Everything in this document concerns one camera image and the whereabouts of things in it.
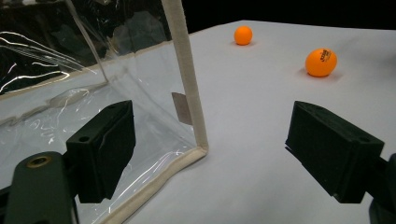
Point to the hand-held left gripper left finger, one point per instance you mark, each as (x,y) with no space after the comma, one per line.
(102,149)

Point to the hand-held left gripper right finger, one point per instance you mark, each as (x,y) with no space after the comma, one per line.
(336,155)

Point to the orange table tennis ball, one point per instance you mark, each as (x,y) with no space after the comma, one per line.
(243,35)
(321,62)

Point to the clear plastic bag beige trim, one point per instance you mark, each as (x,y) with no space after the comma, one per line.
(186,77)

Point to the white table cover sheet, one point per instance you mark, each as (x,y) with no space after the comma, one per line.
(249,140)

